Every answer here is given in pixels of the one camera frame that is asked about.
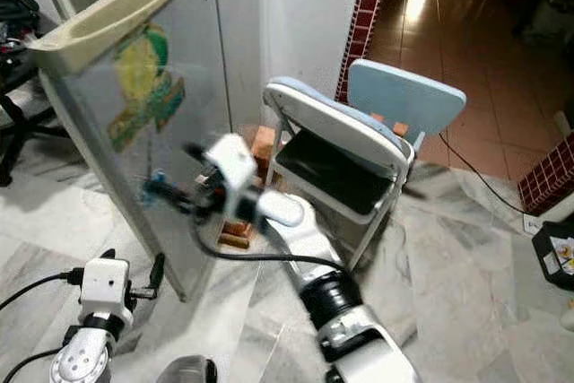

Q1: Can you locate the black tray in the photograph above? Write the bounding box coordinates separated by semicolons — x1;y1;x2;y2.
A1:
530;220;574;293

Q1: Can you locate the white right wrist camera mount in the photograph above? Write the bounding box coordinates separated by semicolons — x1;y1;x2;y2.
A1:
203;133;258;197

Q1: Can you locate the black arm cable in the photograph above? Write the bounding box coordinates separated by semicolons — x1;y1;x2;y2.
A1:
0;268;86;383
193;211;333;269

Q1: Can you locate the black power cable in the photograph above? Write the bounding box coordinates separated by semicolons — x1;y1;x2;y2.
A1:
438;130;536;220

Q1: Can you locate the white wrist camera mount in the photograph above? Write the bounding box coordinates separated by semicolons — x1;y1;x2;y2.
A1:
203;133;258;197
78;258;136;322

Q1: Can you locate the black office chair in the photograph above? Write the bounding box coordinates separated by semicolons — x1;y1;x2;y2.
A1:
0;42;57;188

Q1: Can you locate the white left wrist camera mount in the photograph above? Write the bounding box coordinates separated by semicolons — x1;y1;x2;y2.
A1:
78;258;136;322

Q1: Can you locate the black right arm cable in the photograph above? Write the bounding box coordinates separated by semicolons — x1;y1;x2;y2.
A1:
193;211;333;269

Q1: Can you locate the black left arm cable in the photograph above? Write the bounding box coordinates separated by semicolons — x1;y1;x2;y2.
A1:
0;268;86;383

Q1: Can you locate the blue folding chair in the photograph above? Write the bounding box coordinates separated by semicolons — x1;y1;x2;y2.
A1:
264;57;468;269

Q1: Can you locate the grey left robot leg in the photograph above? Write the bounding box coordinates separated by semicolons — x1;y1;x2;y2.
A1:
156;355;219;383

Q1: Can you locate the black bag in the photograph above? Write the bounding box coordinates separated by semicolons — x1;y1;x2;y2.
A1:
0;0;42;54

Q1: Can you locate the silver fridge with green print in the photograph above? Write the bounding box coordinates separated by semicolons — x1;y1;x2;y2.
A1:
29;0;266;304

